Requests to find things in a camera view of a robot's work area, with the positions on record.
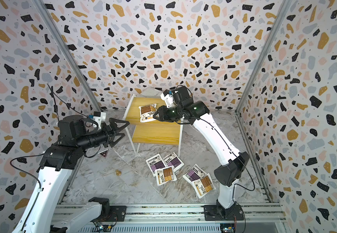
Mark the purple coffee bag left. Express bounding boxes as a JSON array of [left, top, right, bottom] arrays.
[[146, 153, 167, 176]]

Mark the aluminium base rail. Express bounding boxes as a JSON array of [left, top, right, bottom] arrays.
[[48, 203, 286, 233]]

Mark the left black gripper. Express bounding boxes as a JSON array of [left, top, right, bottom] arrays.
[[76, 118, 130, 152]]

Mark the purple coffee bag right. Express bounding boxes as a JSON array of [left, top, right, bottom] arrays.
[[183, 164, 207, 184]]

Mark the two-tier wooden shelf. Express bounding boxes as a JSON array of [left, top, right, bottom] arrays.
[[123, 94, 183, 156]]

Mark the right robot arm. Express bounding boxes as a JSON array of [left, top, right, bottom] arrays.
[[153, 85, 250, 220]]

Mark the brown coffee bag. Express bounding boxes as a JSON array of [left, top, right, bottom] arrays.
[[191, 173, 216, 199], [139, 103, 157, 123], [155, 166, 177, 186]]

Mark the purple coffee bag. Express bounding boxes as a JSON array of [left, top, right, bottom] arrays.
[[183, 164, 207, 184], [163, 152, 184, 172], [146, 153, 167, 176]]

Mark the grey marble slab behind shelf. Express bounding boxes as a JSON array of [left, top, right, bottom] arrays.
[[140, 87, 169, 99]]

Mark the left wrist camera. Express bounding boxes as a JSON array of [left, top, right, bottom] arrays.
[[89, 111, 106, 128]]

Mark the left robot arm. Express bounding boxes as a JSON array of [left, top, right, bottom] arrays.
[[13, 112, 130, 233]]

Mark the small triangular warning sticker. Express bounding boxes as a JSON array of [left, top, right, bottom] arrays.
[[98, 149, 109, 158]]

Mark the purple coffee bag middle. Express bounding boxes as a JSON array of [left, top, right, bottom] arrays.
[[163, 152, 184, 172]]

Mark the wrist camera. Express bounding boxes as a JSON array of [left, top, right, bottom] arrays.
[[89, 111, 106, 128], [160, 90, 175, 108]]

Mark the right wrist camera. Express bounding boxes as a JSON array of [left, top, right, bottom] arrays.
[[160, 90, 175, 108]]

